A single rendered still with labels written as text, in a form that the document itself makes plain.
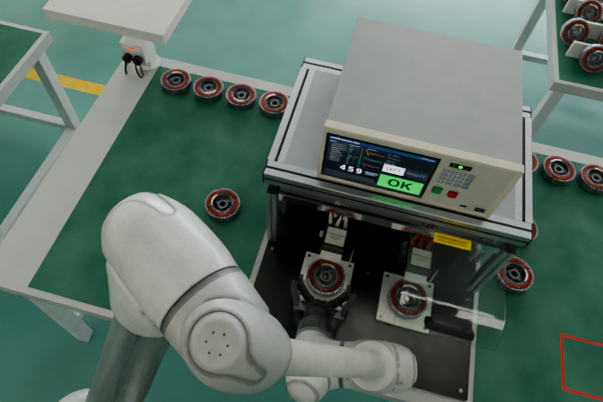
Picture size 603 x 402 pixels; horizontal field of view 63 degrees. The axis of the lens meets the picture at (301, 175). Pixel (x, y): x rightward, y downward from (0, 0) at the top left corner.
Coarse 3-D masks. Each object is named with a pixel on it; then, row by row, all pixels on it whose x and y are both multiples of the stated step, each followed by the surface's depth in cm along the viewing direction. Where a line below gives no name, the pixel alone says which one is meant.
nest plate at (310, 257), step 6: (306, 252) 149; (306, 258) 148; (312, 258) 148; (318, 258) 148; (306, 264) 147; (342, 264) 147; (348, 264) 147; (324, 270) 146; (348, 270) 146; (318, 276) 145; (348, 276) 145; (306, 282) 144; (348, 282) 144; (342, 288) 143; (300, 294) 141; (312, 294) 142; (336, 294) 142; (324, 300) 141; (342, 306) 140
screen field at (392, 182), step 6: (378, 180) 119; (384, 180) 118; (390, 180) 118; (396, 180) 117; (402, 180) 116; (408, 180) 116; (384, 186) 120; (390, 186) 119; (396, 186) 119; (402, 186) 118; (408, 186) 118; (414, 186) 117; (420, 186) 116; (408, 192) 120; (414, 192) 119
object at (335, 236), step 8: (328, 216) 143; (328, 224) 141; (328, 232) 137; (336, 232) 137; (344, 232) 138; (328, 240) 136; (336, 240) 136; (344, 240) 136; (320, 248) 138; (328, 248) 137; (336, 248) 135; (344, 248) 135; (320, 256) 138; (328, 256) 138; (336, 256) 138
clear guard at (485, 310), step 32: (416, 224) 124; (416, 256) 119; (448, 256) 120; (480, 256) 120; (416, 288) 114; (448, 288) 115; (480, 288) 115; (416, 320) 114; (448, 320) 113; (480, 320) 112
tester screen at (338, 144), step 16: (336, 144) 112; (352, 144) 110; (368, 144) 109; (336, 160) 116; (352, 160) 115; (368, 160) 113; (384, 160) 112; (400, 160) 110; (416, 160) 109; (432, 160) 107; (336, 176) 122; (368, 176) 118; (400, 176) 115
